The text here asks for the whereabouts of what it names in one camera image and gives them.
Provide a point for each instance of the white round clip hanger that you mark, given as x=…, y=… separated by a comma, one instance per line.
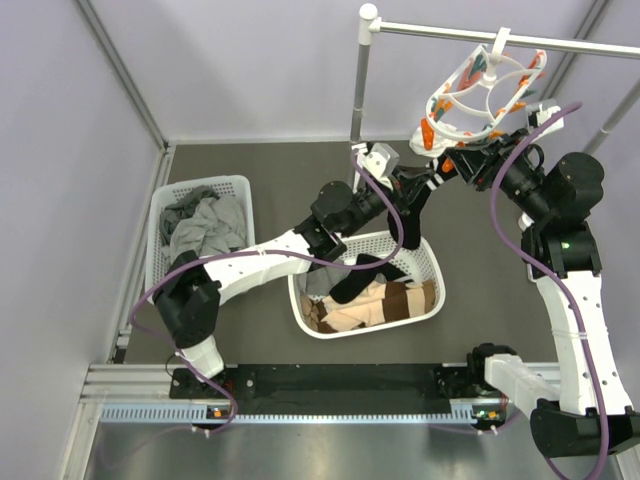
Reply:
x=490, y=84

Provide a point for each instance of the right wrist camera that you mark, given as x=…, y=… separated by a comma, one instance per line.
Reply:
x=539, y=112

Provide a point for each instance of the orange clothes peg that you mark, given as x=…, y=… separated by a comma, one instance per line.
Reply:
x=448, y=166

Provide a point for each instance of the white drying rack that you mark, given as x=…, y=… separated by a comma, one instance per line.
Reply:
x=371, y=23

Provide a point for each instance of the grey clothes pile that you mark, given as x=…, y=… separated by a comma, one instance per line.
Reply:
x=203, y=221

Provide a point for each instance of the white rectangular laundry basket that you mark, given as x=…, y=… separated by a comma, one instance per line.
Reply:
x=235, y=185

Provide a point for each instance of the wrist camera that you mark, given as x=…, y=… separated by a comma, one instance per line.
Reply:
x=380, y=162
x=539, y=112

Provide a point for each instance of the brown beige striped socks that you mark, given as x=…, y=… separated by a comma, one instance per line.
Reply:
x=380, y=304

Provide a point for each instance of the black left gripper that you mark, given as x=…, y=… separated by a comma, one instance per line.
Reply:
x=407, y=183

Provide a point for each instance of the white sock on hanger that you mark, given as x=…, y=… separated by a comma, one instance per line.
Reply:
x=425, y=142

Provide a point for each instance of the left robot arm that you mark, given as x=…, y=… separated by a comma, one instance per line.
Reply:
x=189, y=297

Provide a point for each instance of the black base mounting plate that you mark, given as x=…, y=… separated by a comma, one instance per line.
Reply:
x=353, y=389

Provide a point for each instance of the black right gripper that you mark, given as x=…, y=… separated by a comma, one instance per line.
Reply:
x=471, y=161

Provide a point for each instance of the grey slotted cable duct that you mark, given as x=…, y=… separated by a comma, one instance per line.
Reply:
x=461, y=414

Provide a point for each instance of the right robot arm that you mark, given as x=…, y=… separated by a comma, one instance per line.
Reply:
x=590, y=409

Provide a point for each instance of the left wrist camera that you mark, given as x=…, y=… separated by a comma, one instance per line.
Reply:
x=380, y=162

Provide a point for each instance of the black sock with white stripes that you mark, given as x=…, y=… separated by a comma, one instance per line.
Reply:
x=411, y=221

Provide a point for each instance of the white oval sock basket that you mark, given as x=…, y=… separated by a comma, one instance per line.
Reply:
x=420, y=265

